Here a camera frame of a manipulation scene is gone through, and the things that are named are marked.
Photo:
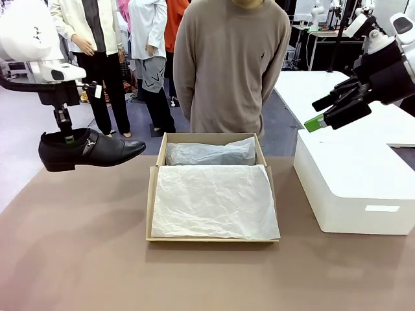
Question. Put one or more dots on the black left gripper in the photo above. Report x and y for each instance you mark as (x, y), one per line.
(60, 95)

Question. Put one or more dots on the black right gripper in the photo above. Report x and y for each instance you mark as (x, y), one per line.
(389, 74)

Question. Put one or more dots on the black leather shoe with buckle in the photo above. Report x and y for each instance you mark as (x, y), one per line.
(107, 150)

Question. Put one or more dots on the brown cardboard shoe box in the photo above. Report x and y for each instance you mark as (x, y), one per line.
(152, 204)

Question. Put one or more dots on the white tissue paper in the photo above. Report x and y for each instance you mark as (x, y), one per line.
(214, 201)

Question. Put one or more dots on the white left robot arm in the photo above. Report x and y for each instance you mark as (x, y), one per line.
(26, 35)

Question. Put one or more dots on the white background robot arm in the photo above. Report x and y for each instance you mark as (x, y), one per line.
(316, 14)

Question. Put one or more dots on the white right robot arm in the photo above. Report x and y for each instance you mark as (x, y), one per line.
(407, 37)

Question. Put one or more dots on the large white storage box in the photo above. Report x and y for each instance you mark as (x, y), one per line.
(353, 175)

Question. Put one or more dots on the white side table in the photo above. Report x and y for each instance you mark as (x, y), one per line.
(311, 87)

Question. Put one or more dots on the black tripod pole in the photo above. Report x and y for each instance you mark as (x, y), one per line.
(337, 39)

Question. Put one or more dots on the plaid cloth pile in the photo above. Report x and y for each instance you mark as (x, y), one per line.
(129, 81)

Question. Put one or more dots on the mannequin in cream jacket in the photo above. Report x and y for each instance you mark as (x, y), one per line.
(97, 29)

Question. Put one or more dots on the white background monitor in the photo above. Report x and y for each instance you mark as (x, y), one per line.
(303, 8)

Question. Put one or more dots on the person in beige sweater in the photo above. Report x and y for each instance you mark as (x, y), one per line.
(230, 64)

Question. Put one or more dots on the mannequin in white shirt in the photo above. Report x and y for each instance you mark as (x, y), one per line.
(146, 32)

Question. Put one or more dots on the pink garment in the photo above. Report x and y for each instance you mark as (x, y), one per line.
(123, 13)

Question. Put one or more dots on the person in orange top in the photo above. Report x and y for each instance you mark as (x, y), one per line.
(173, 26)

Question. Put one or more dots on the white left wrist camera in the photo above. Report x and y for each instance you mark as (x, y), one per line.
(94, 90)

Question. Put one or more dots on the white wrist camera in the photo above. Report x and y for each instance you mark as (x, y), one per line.
(358, 24)
(94, 90)

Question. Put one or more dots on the background workbench with frame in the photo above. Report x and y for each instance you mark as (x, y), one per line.
(324, 37)

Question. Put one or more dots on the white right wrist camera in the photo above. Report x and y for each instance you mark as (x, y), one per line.
(358, 24)

